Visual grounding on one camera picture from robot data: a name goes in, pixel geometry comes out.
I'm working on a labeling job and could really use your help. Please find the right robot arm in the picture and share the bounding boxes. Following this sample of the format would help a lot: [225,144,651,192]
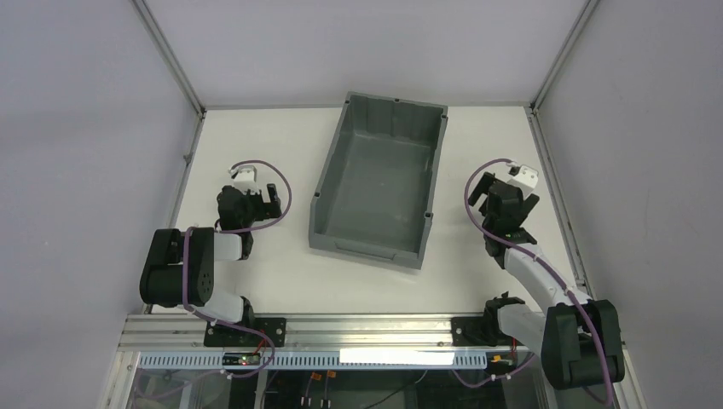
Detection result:
[465,167,625,390]

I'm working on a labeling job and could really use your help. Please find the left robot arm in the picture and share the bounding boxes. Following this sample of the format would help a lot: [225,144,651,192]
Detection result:
[139,183,282,328]

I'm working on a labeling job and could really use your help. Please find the grey plastic bin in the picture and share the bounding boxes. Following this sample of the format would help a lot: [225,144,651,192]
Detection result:
[308,91,448,269]

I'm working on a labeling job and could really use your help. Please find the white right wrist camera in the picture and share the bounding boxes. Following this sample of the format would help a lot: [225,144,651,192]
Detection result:
[507,162,540,191]

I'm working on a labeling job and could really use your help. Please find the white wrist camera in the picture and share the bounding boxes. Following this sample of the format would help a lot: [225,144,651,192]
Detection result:
[507,162,540,191]
[228,164,260,195]

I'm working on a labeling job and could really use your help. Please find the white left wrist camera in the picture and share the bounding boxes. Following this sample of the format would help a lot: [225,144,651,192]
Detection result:
[228,164,260,195]

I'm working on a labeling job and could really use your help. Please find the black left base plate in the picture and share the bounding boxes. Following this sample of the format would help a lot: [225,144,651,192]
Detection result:
[203,317,287,348]

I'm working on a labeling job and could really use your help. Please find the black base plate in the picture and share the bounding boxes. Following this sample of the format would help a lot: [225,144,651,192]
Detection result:
[450,314,508,347]
[203,317,287,348]

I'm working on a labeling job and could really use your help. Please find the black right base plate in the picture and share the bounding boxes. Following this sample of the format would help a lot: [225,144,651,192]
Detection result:
[450,314,508,347]

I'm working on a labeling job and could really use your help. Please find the aluminium frame rail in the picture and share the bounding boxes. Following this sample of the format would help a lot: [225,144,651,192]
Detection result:
[118,313,476,352]

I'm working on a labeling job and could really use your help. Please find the slotted white cable duct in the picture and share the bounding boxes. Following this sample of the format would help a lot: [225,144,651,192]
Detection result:
[138,349,488,371]

